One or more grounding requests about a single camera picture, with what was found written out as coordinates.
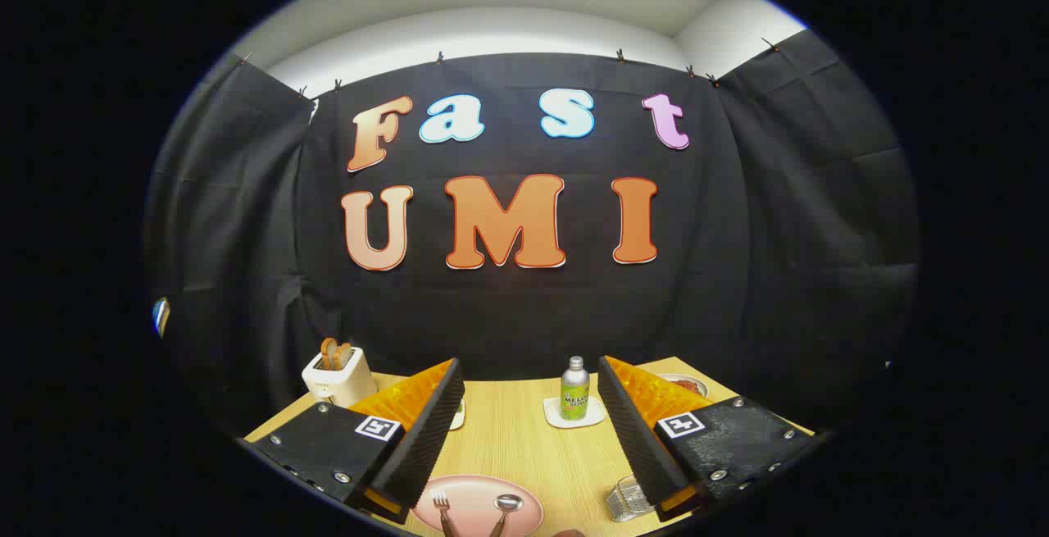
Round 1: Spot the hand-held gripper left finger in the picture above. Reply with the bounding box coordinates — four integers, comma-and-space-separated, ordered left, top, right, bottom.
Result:
243, 358, 465, 524

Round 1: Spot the green soda bottle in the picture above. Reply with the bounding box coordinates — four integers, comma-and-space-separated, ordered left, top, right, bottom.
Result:
561, 356, 591, 421

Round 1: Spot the wooden handled fork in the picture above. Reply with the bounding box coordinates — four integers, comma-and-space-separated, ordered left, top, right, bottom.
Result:
430, 489, 460, 537

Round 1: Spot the white toaster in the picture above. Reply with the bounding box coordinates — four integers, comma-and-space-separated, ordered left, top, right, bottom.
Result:
302, 346, 379, 408

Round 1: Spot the pink plate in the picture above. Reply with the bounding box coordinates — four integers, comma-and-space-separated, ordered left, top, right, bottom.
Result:
410, 475, 545, 537

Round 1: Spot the row of small cloth clips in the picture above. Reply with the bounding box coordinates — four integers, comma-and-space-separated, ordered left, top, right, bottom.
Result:
238, 37, 783, 99

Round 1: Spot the white square coaster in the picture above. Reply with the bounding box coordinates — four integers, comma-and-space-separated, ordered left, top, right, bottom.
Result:
543, 394, 607, 430

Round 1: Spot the white oval dish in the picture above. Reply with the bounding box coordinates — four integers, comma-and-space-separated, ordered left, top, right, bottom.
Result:
656, 373, 710, 400

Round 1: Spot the wooden handled spoon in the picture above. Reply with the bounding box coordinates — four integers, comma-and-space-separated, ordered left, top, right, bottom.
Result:
489, 494, 524, 537

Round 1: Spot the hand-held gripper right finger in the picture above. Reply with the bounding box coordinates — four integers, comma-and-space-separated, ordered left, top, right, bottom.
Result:
597, 355, 816, 521

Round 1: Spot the metal wire cutlery basket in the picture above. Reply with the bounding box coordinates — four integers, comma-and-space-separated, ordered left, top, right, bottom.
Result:
606, 476, 656, 523

